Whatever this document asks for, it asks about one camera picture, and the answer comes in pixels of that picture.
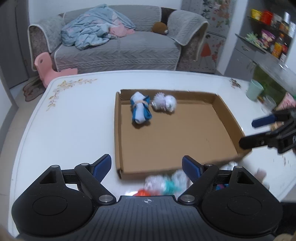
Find bubble wrap teal tie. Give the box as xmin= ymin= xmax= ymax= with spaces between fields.
xmin=144 ymin=170 xmax=192 ymax=197

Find blue white sock bundle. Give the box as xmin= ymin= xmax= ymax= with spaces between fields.
xmin=130 ymin=91 xmax=152 ymax=125

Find white bubble wrap purple tie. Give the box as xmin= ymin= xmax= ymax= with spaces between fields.
xmin=152 ymin=92 xmax=177 ymax=113

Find blue knit pink band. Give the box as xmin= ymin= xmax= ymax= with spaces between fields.
xmin=216 ymin=184 xmax=229 ymax=190

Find pale pink cloth bundle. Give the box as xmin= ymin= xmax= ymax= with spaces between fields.
xmin=254 ymin=169 xmax=269 ymax=190

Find clear glass cup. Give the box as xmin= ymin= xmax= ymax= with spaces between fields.
xmin=262 ymin=95 xmax=276 ymax=113

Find mint green plastic cup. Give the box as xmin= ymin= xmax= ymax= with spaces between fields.
xmin=246 ymin=79 xmax=264 ymax=101

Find seed shells pile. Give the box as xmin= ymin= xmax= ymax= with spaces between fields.
xmin=230 ymin=78 xmax=241 ymax=88

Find shallow cardboard box tray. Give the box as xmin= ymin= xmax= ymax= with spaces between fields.
xmin=114 ymin=89 xmax=249 ymax=180

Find grey cabinet with shelves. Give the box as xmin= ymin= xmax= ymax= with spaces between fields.
xmin=224 ymin=1 xmax=295 ymax=102

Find small floor rug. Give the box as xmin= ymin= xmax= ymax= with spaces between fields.
xmin=23 ymin=77 xmax=46 ymax=102

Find pink plastic child chair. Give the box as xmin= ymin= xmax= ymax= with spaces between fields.
xmin=34 ymin=52 xmax=78 ymax=88

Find fridge with flower stickers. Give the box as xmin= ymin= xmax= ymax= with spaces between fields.
xmin=181 ymin=1 xmax=247 ymax=74

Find grey quilted sofa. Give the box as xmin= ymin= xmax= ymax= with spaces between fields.
xmin=28 ymin=5 xmax=209 ymax=74

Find brown plush toy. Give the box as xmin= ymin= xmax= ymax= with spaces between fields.
xmin=151 ymin=22 xmax=169 ymax=35

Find pink garment on sofa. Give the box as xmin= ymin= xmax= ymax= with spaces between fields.
xmin=109 ymin=20 xmax=135 ymax=38

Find light blue blanket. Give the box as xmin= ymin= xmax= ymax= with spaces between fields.
xmin=61 ymin=4 xmax=135 ymax=50

